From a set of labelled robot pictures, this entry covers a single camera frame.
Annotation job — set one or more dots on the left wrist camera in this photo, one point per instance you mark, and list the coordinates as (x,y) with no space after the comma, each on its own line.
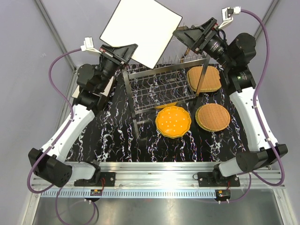
(88,45)

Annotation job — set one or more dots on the orange ceramic plate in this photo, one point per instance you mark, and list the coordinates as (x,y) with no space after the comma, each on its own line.
(173,117)

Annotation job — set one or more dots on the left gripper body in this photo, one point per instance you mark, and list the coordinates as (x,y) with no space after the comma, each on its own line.
(110,55)

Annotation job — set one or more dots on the orange rounded-square wicker plate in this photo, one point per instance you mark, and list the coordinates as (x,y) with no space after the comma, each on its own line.
(211,82)

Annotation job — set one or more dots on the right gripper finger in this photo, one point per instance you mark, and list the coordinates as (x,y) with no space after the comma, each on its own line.
(190,42)
(185,31)

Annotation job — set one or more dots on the stainless steel dish rack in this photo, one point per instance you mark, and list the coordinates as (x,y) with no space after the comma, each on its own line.
(166,83)

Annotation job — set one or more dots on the white black-rimmed square plate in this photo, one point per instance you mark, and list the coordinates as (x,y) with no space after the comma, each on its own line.
(105,93)

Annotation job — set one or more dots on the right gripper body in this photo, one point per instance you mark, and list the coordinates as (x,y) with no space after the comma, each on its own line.
(206,32)

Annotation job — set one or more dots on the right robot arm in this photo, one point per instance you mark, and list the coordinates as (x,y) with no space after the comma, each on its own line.
(236,78)

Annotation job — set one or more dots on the green ceramic plate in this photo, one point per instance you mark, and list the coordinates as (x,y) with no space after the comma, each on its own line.
(171,133)

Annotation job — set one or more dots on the black rimmed square plate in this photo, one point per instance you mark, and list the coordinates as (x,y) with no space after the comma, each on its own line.
(147,23)

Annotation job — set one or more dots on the aluminium mounting rail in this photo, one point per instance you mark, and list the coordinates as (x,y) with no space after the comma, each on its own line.
(150,175)

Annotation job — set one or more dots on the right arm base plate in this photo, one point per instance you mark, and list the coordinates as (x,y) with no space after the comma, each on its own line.
(210,179)

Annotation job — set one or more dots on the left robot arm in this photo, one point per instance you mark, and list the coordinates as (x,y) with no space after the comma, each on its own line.
(49,162)

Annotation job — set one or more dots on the round brown wicker plate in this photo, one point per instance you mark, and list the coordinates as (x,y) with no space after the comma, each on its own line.
(213,117)

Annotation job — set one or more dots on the slotted cable duct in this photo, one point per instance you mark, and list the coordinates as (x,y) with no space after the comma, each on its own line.
(131,193)

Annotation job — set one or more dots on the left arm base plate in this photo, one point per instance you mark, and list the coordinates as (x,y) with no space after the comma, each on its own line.
(102,178)

